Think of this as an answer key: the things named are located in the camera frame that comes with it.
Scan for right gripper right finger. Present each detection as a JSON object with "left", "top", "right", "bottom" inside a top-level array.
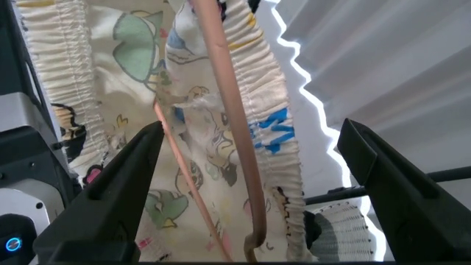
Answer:
[{"left": 336, "top": 117, "right": 471, "bottom": 263}]

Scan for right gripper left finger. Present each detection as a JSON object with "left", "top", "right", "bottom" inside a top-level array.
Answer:
[{"left": 32, "top": 120, "right": 166, "bottom": 263}]

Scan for cream printed garment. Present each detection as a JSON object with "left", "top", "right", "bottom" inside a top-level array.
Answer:
[{"left": 14, "top": 0, "right": 306, "bottom": 263}]

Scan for pink clothes hanger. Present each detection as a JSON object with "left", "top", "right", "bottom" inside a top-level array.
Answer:
[{"left": 152, "top": 0, "right": 269, "bottom": 263}]

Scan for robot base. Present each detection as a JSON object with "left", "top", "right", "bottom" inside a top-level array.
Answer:
[{"left": 0, "top": 0, "right": 88, "bottom": 265}]

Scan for white laundry basket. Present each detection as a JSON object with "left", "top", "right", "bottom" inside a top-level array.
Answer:
[{"left": 307, "top": 201, "right": 379, "bottom": 263}]

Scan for black clothes rack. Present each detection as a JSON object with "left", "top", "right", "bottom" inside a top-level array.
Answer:
[{"left": 303, "top": 166, "right": 471, "bottom": 206}]

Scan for white curtain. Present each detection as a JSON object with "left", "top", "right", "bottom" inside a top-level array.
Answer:
[{"left": 270, "top": 0, "right": 471, "bottom": 188}]

